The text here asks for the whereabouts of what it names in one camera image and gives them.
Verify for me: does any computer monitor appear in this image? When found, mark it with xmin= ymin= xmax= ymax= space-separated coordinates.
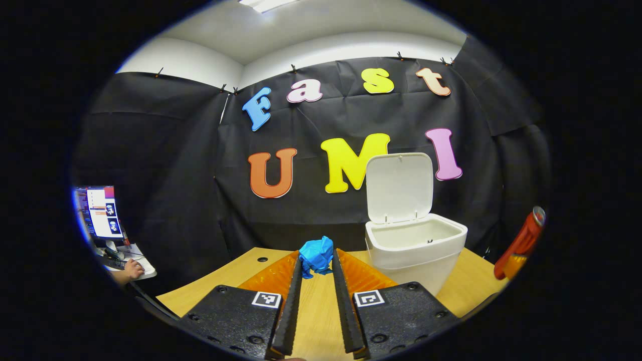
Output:
xmin=75 ymin=186 xmax=125 ymax=242

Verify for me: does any blue paper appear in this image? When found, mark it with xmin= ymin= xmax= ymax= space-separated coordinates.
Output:
xmin=299 ymin=236 xmax=335 ymax=279

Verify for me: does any wooden desktop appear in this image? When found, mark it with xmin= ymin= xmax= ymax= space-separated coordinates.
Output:
xmin=156 ymin=247 xmax=510 ymax=361

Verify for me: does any white side desk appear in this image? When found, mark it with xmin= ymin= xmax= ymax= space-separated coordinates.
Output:
xmin=103 ymin=243 xmax=157 ymax=280

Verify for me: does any black backdrop cloth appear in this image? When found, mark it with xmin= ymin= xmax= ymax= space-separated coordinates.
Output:
xmin=73 ymin=35 xmax=552 ymax=301

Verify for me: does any white desktop garbage bin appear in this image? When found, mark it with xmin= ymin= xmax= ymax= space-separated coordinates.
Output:
xmin=365 ymin=152 xmax=468 ymax=296

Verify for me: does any ceiling light panel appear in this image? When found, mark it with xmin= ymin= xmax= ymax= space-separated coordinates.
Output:
xmin=238 ymin=0 xmax=301 ymax=13

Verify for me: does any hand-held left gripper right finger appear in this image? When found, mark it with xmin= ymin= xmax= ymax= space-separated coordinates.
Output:
xmin=331 ymin=248 xmax=459 ymax=359

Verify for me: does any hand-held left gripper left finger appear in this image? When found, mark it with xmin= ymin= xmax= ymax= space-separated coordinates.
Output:
xmin=181 ymin=251 xmax=304 ymax=359

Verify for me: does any black keyboard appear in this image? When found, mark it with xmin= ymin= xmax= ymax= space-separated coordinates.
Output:
xmin=99 ymin=255 xmax=129 ymax=272

